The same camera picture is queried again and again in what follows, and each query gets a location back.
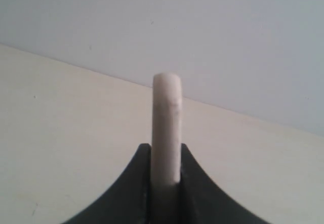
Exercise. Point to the white paint brush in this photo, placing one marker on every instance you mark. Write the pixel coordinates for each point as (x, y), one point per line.
(166, 130)

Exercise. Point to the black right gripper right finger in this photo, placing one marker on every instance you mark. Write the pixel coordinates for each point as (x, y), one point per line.
(202, 201)

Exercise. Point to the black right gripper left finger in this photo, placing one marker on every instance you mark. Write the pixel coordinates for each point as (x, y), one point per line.
(127, 200)

